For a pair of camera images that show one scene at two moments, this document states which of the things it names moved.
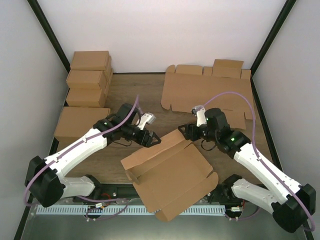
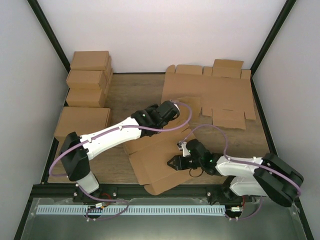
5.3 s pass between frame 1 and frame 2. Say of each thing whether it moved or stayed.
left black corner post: stayed
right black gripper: moved
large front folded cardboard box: stayed
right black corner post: stayed
